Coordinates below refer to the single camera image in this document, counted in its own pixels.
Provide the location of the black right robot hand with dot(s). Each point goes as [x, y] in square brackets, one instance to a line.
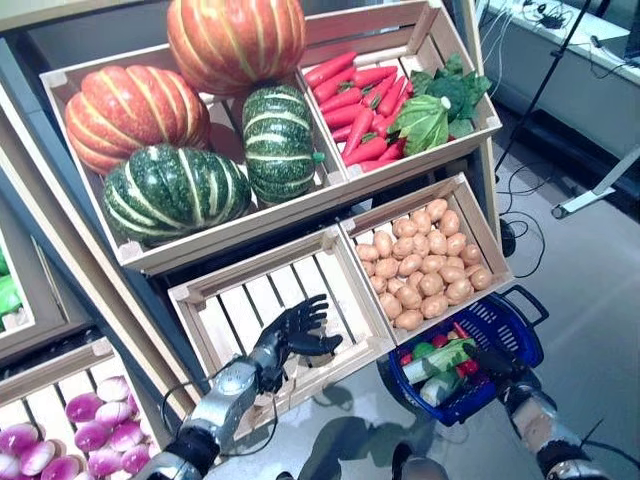
[500, 367]

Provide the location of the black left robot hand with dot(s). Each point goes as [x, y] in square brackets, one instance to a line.
[300, 325]

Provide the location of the napa cabbage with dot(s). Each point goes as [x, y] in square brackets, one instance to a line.
[440, 390]
[440, 360]

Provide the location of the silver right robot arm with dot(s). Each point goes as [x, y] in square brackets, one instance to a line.
[535, 420]

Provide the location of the blue plastic shopping basket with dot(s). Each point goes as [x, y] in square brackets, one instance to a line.
[530, 345]

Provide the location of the red bell pepper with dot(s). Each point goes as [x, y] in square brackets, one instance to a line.
[468, 368]

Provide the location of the red chili pepper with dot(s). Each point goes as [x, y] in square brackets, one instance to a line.
[461, 331]

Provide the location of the red tomato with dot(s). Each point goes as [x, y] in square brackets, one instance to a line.
[440, 341]

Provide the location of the wooden slatted cabbage crate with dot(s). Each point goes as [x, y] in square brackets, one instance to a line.
[375, 320]

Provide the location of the small green cabbage head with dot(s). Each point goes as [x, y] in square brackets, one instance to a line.
[424, 351]

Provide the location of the tan potato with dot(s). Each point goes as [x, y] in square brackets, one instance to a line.
[390, 305]
[384, 243]
[481, 277]
[432, 262]
[452, 272]
[369, 267]
[459, 290]
[395, 285]
[386, 267]
[409, 319]
[437, 241]
[367, 251]
[449, 222]
[410, 265]
[434, 306]
[402, 247]
[456, 243]
[431, 283]
[420, 245]
[404, 227]
[470, 254]
[378, 284]
[421, 220]
[410, 296]
[436, 210]

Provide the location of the small red vegetable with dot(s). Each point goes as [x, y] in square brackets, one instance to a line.
[406, 358]

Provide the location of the wooden pumpkin crate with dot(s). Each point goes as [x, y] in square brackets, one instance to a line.
[225, 245]

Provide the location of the silver right robot leg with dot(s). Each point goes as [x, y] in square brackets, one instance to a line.
[425, 470]

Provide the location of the wooden potato crate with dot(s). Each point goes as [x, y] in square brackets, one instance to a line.
[485, 240]

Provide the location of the black round floor puck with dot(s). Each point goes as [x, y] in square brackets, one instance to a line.
[508, 239]

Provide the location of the wooden display shelf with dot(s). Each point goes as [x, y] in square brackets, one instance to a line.
[490, 190]

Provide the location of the green striped pumpkin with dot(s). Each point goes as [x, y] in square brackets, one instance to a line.
[280, 145]
[175, 195]

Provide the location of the purple white onion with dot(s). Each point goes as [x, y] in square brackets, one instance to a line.
[112, 414]
[133, 404]
[102, 460]
[91, 435]
[7, 465]
[82, 407]
[17, 437]
[135, 457]
[60, 467]
[112, 387]
[125, 435]
[37, 456]

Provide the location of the orange red carrot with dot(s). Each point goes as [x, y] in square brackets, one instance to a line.
[341, 99]
[382, 122]
[392, 150]
[365, 150]
[374, 76]
[342, 132]
[392, 95]
[330, 69]
[342, 116]
[357, 131]
[332, 85]
[377, 92]

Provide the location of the white table leg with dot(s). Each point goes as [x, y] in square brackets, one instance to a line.
[585, 200]

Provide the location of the wooden carrot crate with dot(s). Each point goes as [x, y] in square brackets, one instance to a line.
[430, 160]

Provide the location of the light green lettuce head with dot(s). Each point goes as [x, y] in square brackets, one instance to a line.
[422, 125]

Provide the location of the orange striped pumpkin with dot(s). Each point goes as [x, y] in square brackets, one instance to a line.
[235, 45]
[135, 117]

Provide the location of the dark green leafy vegetable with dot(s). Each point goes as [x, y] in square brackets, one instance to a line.
[457, 90]

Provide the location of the white counter cabinet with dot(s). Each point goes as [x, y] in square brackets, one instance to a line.
[590, 90]

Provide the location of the black tripod stand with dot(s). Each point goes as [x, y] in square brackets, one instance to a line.
[550, 75]

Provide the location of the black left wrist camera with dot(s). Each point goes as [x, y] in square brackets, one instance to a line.
[272, 380]

